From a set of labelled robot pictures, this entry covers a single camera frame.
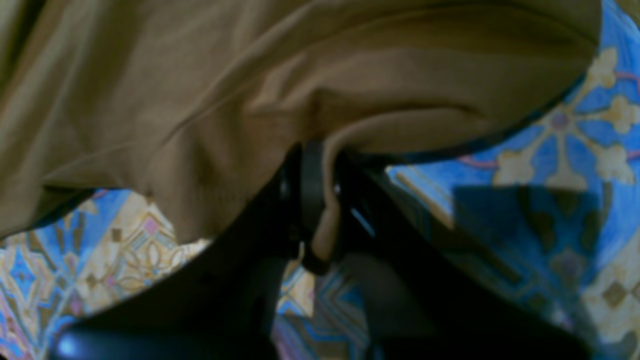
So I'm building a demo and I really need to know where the patterned tablecloth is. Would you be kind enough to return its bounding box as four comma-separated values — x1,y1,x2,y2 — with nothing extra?
1,0,639,360

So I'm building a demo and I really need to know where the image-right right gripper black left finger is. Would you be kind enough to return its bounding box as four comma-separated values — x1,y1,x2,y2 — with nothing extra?
50,142,323,360

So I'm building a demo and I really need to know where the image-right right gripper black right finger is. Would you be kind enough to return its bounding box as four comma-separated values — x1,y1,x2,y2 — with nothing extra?
333,154,591,360

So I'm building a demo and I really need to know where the brown t-shirt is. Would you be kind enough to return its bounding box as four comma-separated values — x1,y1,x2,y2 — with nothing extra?
0,0,602,261

